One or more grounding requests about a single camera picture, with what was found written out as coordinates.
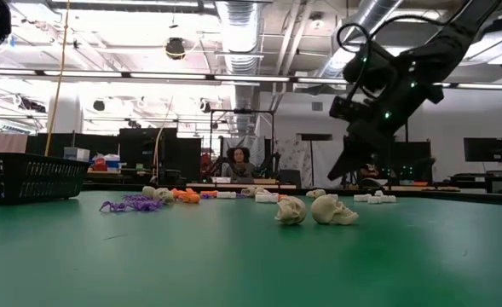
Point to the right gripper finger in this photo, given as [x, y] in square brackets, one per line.
[353, 158]

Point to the beige plastic skull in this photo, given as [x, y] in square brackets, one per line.
[163, 195]
[291, 210]
[316, 194]
[148, 191]
[330, 209]
[262, 190]
[248, 192]

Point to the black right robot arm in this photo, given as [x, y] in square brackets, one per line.
[446, 38]

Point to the person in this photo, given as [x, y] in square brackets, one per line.
[370, 172]
[240, 168]

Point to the white cloth screen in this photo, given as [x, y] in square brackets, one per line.
[323, 164]

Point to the black partition panel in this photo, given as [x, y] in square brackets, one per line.
[419, 153]
[97, 145]
[135, 149]

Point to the patterned white cloth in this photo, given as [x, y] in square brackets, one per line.
[293, 155]

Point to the ceiling light strip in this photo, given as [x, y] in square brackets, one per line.
[252, 78]
[489, 86]
[323, 80]
[167, 76]

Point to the orange skeleton figure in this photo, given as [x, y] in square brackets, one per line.
[210, 192]
[179, 193]
[283, 197]
[192, 198]

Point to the black computer monitor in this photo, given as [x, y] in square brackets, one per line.
[482, 149]

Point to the black background desk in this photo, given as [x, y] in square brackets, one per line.
[476, 177]

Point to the wooden background table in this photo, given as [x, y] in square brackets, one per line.
[242, 186]

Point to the black dome ceiling fixture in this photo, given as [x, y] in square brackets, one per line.
[175, 49]

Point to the plastic bin with red label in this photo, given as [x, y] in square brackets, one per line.
[105, 164]

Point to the clear plastic storage box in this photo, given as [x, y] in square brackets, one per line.
[76, 154]

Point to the black plastic mesh basket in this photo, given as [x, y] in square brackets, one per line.
[29, 177]

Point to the pink cloth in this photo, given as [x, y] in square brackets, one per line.
[3, 143]

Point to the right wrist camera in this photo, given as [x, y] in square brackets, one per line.
[345, 108]

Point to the silver ventilation duct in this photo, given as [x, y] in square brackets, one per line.
[374, 13]
[240, 42]

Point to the black metal rig frame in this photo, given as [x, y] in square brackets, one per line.
[242, 111]

